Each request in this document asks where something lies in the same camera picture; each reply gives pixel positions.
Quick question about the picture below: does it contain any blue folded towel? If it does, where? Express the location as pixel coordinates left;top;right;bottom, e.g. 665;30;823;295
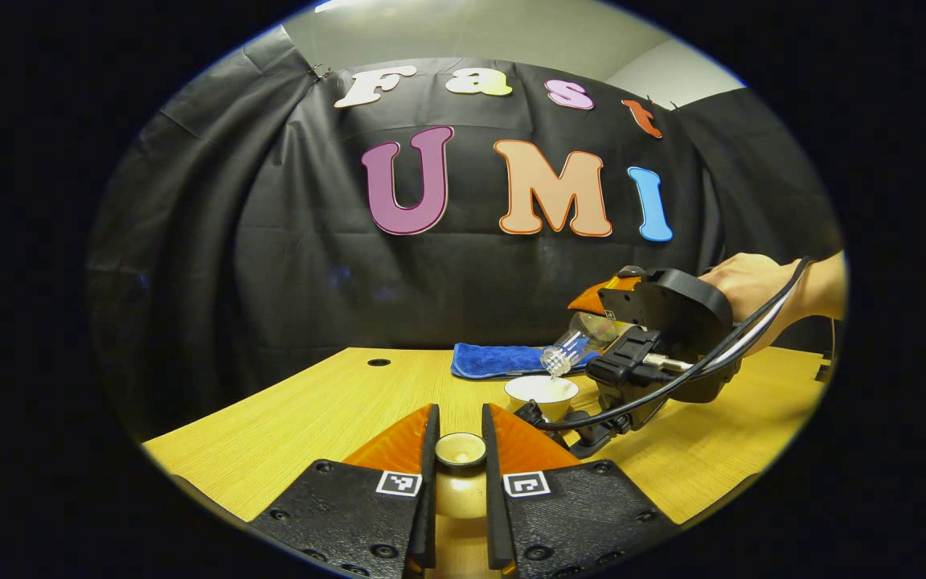
451;343;604;380

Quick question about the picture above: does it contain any black backdrop cloth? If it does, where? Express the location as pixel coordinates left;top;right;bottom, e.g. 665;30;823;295
87;24;843;441

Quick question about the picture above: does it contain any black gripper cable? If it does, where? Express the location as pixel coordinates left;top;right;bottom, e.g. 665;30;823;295
539;256;813;431

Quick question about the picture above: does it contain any clear plastic water bottle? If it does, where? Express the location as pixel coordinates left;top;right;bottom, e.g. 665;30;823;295
541;312;633;379

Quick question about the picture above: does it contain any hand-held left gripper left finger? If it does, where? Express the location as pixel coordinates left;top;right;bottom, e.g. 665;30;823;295
248;402;441;578

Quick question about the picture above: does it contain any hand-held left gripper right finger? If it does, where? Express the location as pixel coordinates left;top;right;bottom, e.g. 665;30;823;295
481;402;681;578

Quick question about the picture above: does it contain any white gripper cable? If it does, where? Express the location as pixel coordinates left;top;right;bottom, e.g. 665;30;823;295
648;310;789;375

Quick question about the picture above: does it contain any beige ceramic teacup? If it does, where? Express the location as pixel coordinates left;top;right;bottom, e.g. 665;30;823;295
503;375;580;423

